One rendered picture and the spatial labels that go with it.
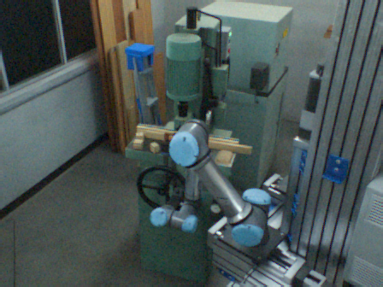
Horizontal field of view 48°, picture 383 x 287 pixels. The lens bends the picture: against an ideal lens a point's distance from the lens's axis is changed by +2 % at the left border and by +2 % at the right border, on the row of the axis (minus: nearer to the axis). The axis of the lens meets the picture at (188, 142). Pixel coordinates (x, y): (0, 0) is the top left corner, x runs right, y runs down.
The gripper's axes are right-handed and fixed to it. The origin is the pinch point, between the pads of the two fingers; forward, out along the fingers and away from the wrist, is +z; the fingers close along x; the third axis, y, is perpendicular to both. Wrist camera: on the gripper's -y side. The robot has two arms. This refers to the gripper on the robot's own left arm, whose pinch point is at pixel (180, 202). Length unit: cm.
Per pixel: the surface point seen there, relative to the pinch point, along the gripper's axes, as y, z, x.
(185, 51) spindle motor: -74, -6, -12
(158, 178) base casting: -6.4, 22.7, -21.1
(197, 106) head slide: -51, 27, -8
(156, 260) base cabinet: 50, 55, -21
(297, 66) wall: -122, 242, 32
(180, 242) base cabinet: 31, 45, -6
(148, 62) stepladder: -79, 96, -70
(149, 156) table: -17.6, 16.0, -26.8
